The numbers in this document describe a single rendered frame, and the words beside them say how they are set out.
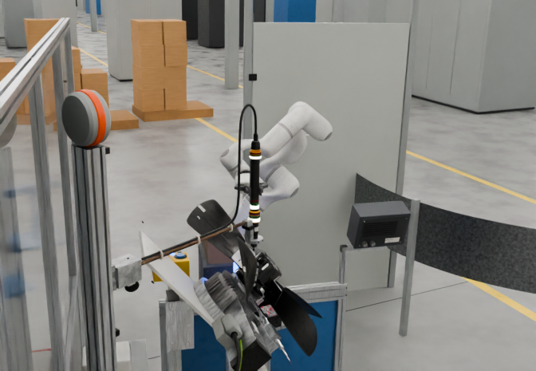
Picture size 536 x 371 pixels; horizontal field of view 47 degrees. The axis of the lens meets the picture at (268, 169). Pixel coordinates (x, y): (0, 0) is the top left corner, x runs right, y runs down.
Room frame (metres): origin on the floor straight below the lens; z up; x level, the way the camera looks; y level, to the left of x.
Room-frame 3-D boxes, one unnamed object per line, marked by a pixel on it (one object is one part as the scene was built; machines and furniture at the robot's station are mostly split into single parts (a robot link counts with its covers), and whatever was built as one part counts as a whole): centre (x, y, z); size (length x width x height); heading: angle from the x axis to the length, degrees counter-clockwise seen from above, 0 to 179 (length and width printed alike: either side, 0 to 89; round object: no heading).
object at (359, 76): (4.25, -0.41, 1.10); 1.21 x 0.05 x 2.20; 105
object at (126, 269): (1.79, 0.45, 1.37); 0.10 x 0.07 x 0.08; 140
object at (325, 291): (2.64, 0.04, 0.82); 0.90 x 0.04 x 0.08; 105
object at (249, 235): (2.26, 0.05, 1.33); 0.09 x 0.07 x 0.10; 140
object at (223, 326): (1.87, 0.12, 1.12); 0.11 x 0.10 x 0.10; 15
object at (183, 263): (2.54, 0.43, 1.02); 0.16 x 0.10 x 0.11; 105
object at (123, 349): (1.94, 0.56, 0.91); 0.17 x 0.16 x 0.11; 105
